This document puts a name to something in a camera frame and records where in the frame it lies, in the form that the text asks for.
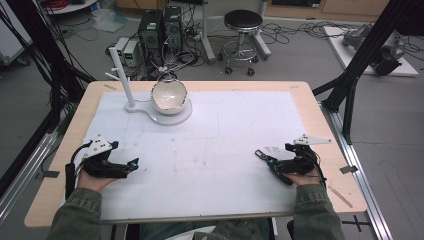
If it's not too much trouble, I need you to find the large black computer tower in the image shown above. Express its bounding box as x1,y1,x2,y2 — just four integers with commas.
137,9,165,69

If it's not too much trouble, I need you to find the clear plastic bag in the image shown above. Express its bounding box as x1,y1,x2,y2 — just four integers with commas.
91,7,129,33

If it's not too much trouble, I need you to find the person's left hand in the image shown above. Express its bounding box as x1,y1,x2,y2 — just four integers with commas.
77,169,118,193

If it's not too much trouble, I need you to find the black round stool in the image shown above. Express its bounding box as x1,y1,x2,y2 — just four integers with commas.
217,9,265,77

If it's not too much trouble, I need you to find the white floor board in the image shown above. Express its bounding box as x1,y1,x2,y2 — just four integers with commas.
322,25,420,78

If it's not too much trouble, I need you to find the black metal frame stand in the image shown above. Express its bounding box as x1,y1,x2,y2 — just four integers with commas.
0,0,96,198
312,0,424,145

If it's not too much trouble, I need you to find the grey desk leg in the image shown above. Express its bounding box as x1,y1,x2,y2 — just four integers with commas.
199,0,217,65
251,0,273,62

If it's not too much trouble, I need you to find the aluminium rail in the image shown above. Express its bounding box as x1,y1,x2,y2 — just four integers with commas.
320,101,394,240
0,131,59,224

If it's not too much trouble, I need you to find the thin wooden stick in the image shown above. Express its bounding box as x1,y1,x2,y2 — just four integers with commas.
327,185,354,209

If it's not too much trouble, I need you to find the small black computer tower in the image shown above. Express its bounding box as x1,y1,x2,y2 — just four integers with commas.
162,5,184,53

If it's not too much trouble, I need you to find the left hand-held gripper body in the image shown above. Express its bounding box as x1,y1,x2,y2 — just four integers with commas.
81,134,130,179

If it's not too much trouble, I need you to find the white table mat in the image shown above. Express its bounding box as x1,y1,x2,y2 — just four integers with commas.
61,90,314,224

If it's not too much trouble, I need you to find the white ceramic bowl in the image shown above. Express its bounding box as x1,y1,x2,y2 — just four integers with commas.
150,79,189,116

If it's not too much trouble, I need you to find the bundle of white wires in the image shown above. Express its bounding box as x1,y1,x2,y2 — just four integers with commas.
155,49,198,83

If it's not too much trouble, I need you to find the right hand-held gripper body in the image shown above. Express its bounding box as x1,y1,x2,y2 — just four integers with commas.
277,133,333,177

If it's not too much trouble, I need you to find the white stand with pole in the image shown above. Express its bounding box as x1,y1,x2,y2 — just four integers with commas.
104,46,194,127

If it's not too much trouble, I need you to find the white power box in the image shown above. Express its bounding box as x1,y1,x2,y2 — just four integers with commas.
114,36,130,65
123,40,142,68

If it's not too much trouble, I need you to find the person's right hand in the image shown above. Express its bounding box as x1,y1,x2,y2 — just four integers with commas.
285,172,324,187

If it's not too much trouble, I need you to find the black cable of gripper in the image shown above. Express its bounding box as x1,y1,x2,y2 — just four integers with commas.
64,141,94,201
309,152,328,190

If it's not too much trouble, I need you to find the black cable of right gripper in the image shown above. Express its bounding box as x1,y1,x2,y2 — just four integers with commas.
309,152,328,190

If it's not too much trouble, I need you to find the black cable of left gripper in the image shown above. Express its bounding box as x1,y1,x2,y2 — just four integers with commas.
64,141,94,201

